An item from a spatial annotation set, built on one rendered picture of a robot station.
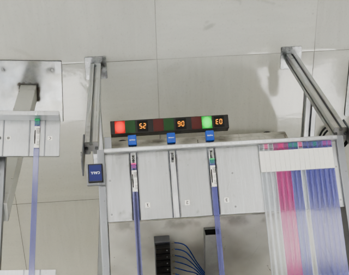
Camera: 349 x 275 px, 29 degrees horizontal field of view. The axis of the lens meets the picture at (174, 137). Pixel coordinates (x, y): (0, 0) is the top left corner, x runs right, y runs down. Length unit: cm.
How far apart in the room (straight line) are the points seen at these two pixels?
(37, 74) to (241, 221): 95
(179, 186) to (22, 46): 95
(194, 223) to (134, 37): 76
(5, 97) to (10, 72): 11
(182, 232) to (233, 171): 36
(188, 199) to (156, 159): 15
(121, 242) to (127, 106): 65
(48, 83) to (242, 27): 75
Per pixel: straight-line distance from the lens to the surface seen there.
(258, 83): 268
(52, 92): 263
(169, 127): 196
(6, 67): 261
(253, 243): 227
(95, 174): 187
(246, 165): 194
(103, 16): 253
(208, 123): 197
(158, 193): 190
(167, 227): 219
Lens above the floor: 241
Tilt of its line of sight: 62 degrees down
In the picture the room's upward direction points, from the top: 170 degrees clockwise
